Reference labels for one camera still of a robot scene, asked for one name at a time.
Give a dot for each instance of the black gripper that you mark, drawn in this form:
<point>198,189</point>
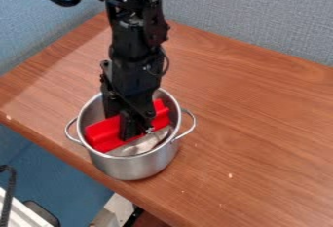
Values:
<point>128,83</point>

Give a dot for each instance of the red block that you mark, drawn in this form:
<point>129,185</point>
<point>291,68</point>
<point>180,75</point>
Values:
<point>101,134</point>

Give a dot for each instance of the stainless steel metal pot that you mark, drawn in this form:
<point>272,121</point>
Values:
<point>143,165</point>

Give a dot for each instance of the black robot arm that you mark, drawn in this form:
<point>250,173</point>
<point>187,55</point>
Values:
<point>139,28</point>

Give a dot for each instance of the white box under table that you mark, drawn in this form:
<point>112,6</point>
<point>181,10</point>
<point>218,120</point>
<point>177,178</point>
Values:
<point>113,213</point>

